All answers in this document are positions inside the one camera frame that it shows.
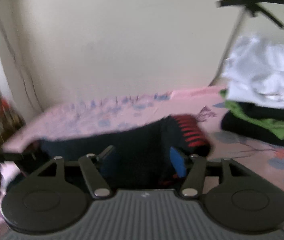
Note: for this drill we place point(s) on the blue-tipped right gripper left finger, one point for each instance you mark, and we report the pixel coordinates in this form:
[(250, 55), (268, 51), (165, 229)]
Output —
[(90, 165)]

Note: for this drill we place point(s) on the pink tree-print bed sheet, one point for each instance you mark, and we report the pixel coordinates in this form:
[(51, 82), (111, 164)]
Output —
[(242, 198)]

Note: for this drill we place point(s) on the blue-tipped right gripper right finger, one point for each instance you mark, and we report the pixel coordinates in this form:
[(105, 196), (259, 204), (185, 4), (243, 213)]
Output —
[(192, 169)]

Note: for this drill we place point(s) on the folded green black garment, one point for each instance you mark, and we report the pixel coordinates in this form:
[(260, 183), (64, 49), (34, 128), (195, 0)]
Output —
[(252, 121)]

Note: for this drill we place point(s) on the black red patterned knit sweater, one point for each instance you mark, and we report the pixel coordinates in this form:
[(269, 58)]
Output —
[(140, 158)]

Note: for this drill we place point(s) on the black tape cross lower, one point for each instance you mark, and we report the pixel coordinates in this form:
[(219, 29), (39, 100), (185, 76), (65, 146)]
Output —
[(254, 7)]

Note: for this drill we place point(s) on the folded white garment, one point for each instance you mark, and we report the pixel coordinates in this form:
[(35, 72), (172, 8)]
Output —
[(255, 72)]

